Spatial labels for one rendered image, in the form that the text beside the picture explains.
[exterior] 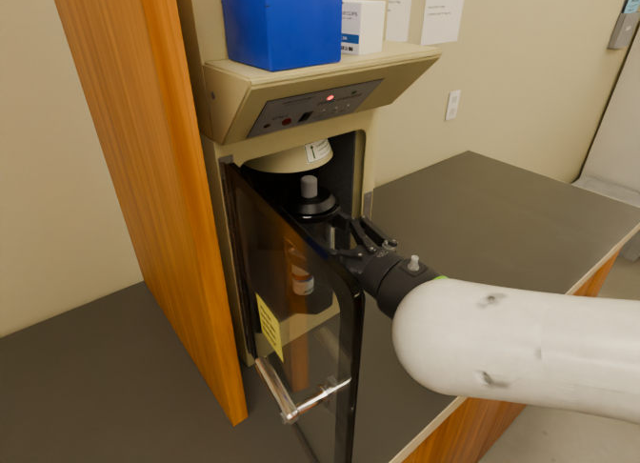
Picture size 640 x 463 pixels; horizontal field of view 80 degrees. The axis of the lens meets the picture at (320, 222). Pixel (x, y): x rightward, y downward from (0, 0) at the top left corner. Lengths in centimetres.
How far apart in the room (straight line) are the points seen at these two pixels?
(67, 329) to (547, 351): 93
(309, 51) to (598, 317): 37
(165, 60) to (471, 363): 38
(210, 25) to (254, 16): 8
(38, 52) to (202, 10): 46
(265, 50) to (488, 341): 35
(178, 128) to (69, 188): 58
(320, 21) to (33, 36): 59
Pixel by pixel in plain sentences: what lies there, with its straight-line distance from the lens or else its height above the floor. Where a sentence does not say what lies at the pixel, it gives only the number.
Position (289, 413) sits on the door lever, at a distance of 45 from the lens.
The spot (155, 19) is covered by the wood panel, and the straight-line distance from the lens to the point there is 41.
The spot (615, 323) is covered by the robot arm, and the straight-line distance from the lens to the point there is 35.
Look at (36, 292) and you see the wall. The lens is 109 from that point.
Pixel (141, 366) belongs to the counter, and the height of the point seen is 94.
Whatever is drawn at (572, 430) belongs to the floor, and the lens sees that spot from 211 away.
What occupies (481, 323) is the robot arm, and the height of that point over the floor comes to 136.
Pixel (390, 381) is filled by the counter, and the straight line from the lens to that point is 81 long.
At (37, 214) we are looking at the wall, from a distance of 100.
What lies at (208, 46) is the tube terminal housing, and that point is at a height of 153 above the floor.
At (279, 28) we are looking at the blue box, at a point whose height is 155.
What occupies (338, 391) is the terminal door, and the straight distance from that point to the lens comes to 42.
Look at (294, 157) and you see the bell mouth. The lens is 66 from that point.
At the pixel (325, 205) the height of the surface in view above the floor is 127.
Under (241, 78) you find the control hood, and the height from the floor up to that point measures 151.
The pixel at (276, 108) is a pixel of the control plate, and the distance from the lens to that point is 48.
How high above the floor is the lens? 159
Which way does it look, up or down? 32 degrees down
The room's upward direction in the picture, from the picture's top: straight up
